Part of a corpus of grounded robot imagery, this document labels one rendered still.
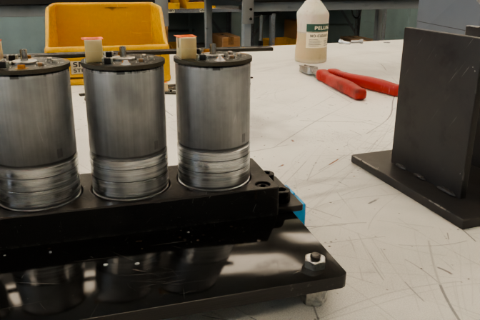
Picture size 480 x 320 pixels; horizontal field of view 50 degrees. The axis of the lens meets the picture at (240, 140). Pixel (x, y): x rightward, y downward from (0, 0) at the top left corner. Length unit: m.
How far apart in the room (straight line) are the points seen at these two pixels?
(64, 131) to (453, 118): 0.14
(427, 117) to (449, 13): 0.43
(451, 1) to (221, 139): 0.52
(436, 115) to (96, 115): 0.14
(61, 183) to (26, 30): 4.41
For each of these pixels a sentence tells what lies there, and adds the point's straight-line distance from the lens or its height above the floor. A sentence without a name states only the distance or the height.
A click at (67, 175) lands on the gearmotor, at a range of 0.16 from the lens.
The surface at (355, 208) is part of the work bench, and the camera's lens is 0.21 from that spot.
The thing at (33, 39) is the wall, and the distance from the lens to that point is 4.57.
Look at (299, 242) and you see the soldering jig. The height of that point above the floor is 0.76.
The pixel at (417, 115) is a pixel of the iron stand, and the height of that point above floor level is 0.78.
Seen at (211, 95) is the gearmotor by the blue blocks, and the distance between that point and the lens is 0.16.
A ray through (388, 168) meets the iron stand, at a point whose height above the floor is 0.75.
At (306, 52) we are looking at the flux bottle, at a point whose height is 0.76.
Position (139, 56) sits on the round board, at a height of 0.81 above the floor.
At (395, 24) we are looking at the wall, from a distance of 5.86.
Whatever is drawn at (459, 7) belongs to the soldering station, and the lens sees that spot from 0.64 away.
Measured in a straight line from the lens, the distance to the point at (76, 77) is 0.44.
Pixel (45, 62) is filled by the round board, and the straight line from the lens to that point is 0.16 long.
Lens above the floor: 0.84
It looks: 18 degrees down
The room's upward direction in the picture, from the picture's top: straight up
